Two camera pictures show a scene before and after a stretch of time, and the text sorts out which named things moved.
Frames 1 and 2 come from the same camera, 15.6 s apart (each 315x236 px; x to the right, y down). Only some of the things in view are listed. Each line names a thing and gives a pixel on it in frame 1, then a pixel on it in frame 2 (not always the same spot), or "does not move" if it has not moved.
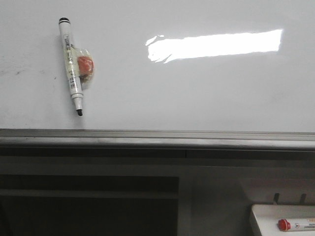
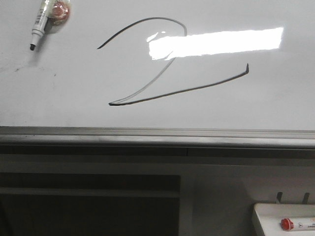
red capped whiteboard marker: (303, 224) does not move
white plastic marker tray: (267, 217) does not move
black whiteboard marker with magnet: (79, 63) -> (52, 15)
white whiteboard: (173, 74) does not move
